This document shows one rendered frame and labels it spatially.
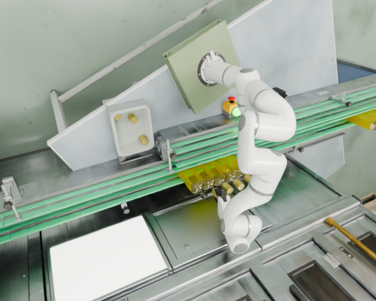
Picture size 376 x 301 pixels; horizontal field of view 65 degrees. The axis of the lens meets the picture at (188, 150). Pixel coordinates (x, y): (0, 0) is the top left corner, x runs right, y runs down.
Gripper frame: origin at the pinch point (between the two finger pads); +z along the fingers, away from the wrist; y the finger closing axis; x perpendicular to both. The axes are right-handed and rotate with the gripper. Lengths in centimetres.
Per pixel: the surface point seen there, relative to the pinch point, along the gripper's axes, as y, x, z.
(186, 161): 6.3, 10.2, 19.7
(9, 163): -15, 112, 75
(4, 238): -3, 87, -1
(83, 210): -3, 58, 8
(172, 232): -12.5, 21.9, -4.2
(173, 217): -12.6, 20.1, 4.5
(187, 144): 13.4, 8.6, 23.5
